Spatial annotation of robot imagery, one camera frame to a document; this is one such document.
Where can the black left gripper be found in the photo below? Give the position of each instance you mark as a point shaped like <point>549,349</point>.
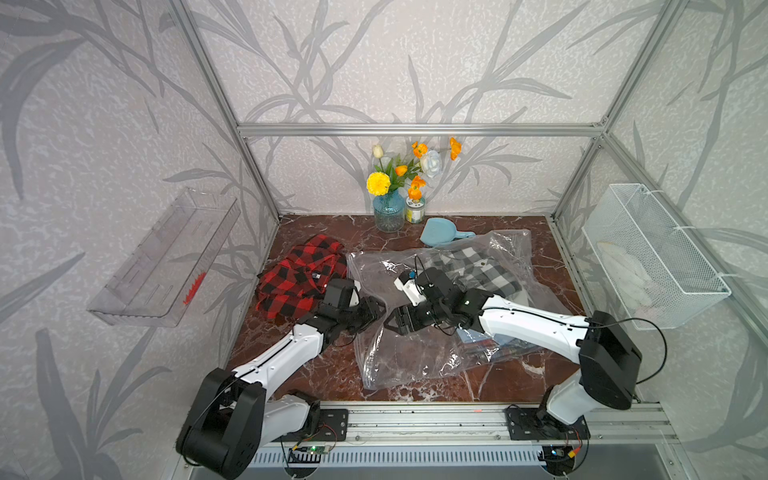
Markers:
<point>370,311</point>

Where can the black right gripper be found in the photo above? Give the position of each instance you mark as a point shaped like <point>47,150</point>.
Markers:
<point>397,314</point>

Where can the grey white plaid shirt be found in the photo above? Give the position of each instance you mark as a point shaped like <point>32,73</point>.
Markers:
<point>475,270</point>

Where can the clear plastic vacuum bag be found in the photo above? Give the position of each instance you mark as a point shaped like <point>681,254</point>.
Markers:
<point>386,359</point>

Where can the red black plaid shirt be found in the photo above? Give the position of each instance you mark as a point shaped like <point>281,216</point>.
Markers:
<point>295,285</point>

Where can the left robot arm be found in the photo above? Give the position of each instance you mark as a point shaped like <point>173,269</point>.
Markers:
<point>233,415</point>

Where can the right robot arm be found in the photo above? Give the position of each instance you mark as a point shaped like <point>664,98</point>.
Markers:
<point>608,361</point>

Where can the tartan plaid folded garment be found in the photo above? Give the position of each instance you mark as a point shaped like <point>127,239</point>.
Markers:
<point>483,349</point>

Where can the light blue plastic scoop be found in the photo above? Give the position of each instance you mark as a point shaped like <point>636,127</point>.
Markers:
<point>441,231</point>

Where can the small white lidded jar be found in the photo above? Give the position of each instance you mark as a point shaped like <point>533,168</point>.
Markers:
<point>415,210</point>

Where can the blue glass flower vase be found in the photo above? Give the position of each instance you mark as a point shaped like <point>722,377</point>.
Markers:
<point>389,212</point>

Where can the artificial flower bouquet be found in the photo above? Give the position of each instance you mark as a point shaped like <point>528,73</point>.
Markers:
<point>394,173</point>

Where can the white cloth in basket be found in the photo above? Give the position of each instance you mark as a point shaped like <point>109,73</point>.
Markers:
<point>635,287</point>

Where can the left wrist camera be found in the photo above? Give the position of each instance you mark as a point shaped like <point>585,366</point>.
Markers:
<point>341,294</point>

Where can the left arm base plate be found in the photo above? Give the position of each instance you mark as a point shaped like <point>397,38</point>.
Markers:
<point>328,425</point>

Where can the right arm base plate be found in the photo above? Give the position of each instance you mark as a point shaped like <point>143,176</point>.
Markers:
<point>528,423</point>

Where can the aluminium frame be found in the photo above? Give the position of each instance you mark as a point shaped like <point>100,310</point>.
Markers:
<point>567,98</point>

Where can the white wire wall basket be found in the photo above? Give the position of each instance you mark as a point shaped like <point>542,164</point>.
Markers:
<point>631,216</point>

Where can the clear acrylic wall shelf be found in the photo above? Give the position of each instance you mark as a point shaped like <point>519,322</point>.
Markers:
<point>157,283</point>

